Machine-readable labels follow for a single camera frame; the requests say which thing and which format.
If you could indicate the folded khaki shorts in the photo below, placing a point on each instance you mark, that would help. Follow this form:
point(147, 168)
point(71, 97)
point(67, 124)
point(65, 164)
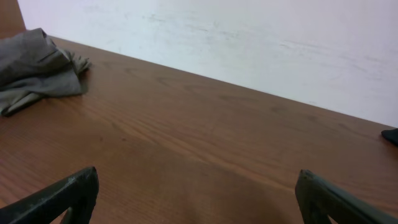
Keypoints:
point(65, 81)

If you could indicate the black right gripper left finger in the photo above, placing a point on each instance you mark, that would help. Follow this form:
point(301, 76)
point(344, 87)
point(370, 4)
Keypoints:
point(74, 197)

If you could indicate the black garment pile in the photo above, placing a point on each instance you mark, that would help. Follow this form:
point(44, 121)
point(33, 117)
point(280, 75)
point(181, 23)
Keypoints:
point(391, 136)

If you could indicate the grey shorts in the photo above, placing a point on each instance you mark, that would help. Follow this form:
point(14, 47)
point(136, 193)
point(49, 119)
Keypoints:
point(27, 54)

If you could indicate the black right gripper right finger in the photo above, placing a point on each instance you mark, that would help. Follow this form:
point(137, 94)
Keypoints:
point(321, 202)

